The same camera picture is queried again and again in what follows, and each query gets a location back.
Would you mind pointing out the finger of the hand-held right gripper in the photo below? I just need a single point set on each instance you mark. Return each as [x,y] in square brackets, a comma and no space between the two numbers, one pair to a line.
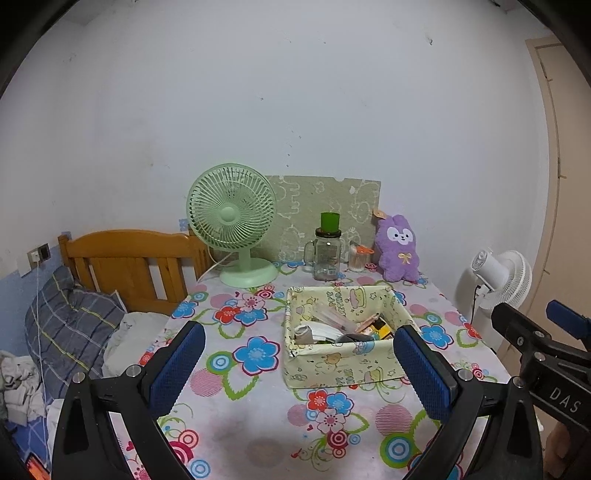
[570,321]
[521,330]

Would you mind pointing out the purple plush rabbit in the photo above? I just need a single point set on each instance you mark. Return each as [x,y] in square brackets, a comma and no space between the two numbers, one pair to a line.
[399,258]

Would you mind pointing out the cotton swab jar orange lid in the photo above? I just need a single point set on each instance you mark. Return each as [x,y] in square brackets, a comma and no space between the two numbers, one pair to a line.
[356,261]

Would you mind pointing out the white cloth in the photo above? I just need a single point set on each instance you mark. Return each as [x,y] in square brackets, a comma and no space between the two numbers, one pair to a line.
[305,333]

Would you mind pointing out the wall socket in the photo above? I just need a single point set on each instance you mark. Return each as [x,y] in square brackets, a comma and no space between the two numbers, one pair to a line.
[41,253]

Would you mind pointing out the white crumpled bedsheet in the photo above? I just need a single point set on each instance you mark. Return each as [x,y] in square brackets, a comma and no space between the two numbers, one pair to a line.
[134,337]

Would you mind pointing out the clear plastic zip bag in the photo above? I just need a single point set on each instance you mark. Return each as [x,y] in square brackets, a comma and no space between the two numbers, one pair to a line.
[332,318]

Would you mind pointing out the green desk fan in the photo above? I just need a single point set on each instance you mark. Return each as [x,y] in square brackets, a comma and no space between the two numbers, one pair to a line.
[231,214]

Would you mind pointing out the white roll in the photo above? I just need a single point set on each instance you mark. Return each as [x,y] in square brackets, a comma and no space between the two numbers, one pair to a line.
[330,333]

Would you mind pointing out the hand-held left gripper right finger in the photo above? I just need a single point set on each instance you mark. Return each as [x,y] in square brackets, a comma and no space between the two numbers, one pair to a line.
[422,374]

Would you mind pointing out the grey plaid pillow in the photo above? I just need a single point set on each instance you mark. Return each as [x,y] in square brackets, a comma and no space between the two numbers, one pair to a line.
[69,332]

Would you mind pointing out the beige wooden door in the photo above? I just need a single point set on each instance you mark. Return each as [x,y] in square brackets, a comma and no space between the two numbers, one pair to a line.
[568,184]

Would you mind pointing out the cartoon printed tissue pack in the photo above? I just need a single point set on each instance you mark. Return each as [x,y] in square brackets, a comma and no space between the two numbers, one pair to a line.
[382,331]

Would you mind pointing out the black cloth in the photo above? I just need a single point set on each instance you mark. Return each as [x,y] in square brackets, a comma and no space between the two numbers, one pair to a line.
[353,339]

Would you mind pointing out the glass jar mug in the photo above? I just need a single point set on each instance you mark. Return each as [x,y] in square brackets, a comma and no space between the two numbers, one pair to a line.
[328,258]

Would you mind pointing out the green printed board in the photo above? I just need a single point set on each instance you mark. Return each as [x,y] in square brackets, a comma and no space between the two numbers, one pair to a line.
[323,194]

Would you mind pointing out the yellow printed storage box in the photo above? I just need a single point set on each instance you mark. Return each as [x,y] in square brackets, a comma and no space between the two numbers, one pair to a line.
[332,369]

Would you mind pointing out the grey crumpled clothes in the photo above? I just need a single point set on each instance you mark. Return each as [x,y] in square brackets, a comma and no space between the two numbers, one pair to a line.
[18,383]

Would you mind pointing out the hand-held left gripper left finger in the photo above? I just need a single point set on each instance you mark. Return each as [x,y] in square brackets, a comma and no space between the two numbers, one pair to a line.
[178,369]

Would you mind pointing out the wooden chair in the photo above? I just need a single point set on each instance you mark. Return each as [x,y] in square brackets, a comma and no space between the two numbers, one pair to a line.
[124,258]

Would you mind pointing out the green plastic cup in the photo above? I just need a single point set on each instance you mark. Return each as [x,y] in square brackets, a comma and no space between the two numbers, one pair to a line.
[330,220]

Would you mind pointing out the blue bedsheet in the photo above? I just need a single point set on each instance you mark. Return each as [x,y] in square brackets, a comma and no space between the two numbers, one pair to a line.
[30,438]

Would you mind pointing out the white standing fan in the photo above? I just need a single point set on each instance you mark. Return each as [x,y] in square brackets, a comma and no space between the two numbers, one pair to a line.
[512,277]

